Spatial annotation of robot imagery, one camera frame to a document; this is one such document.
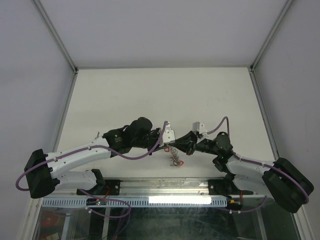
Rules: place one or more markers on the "white slotted cable duct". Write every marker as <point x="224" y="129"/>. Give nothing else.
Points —
<point x="169" y="201"/>

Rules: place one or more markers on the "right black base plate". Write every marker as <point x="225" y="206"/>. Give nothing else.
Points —
<point x="224" y="187"/>

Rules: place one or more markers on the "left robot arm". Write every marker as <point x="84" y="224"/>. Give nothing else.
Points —
<point x="48" y="172"/>

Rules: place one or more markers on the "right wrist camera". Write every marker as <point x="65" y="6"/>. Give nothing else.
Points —
<point x="199" y="129"/>

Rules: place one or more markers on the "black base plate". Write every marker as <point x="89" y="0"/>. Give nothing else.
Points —
<point x="111" y="187"/>
<point x="224" y="187"/>

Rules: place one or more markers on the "aluminium mounting rail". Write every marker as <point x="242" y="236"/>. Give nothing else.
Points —
<point x="162" y="185"/>

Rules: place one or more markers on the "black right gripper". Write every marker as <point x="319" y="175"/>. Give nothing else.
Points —
<point x="186" y="143"/>

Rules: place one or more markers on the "aluminium frame post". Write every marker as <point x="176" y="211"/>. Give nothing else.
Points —
<point x="272" y="33"/>
<point x="38" y="5"/>

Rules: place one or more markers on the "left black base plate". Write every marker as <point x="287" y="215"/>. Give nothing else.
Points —
<point x="111" y="187"/>

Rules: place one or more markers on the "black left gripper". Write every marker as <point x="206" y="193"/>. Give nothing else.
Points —
<point x="156" y="133"/>

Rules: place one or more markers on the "left aluminium frame post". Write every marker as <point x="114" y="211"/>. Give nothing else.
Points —
<point x="38" y="5"/>

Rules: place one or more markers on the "right aluminium frame post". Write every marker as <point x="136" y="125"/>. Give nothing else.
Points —
<point x="272" y="33"/>

